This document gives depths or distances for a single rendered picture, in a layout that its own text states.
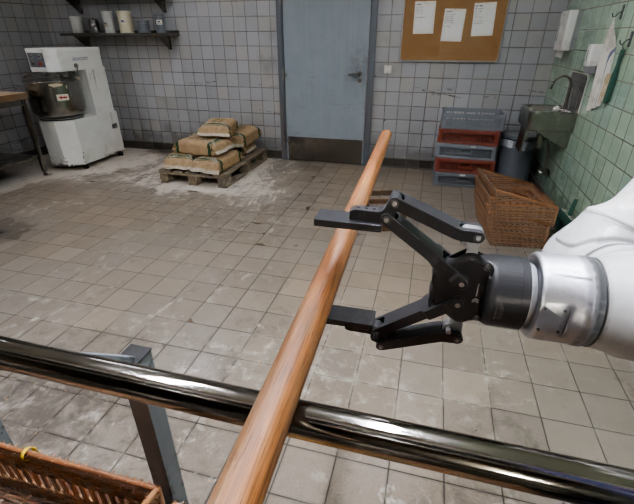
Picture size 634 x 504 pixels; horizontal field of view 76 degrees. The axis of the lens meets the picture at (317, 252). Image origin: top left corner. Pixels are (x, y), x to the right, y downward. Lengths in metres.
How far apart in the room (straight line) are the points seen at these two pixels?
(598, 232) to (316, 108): 4.81
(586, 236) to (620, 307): 0.16
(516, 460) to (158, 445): 0.69
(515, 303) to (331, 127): 4.90
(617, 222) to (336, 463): 1.38
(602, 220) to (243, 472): 0.49
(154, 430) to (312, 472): 0.95
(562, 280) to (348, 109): 4.82
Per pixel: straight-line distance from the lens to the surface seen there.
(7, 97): 5.46
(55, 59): 5.67
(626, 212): 0.61
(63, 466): 0.97
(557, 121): 4.06
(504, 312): 0.44
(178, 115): 6.10
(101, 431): 2.03
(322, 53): 5.19
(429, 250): 0.43
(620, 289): 0.45
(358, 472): 1.73
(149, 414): 0.84
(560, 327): 0.45
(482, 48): 5.06
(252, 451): 0.28
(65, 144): 5.71
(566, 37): 4.59
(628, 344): 0.47
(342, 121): 5.21
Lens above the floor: 1.43
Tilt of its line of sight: 28 degrees down
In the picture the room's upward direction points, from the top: straight up
